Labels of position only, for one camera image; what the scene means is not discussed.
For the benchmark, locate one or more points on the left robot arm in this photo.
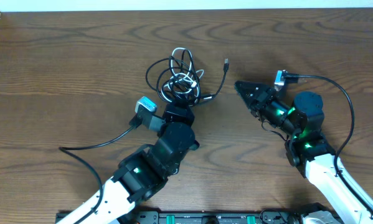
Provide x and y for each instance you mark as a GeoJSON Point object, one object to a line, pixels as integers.
{"type": "Point", "coordinates": [146, 171]}

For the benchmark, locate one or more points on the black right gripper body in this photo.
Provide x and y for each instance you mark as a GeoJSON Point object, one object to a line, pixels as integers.
{"type": "Point", "coordinates": [261, 99]}

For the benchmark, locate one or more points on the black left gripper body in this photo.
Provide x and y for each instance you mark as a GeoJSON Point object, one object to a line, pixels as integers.
{"type": "Point", "coordinates": [178, 112]}

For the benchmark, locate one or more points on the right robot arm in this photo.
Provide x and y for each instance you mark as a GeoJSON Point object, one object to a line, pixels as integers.
{"type": "Point", "coordinates": [307, 148]}

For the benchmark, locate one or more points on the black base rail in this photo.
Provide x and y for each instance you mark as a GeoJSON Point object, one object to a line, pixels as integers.
{"type": "Point", "coordinates": [314, 213]}

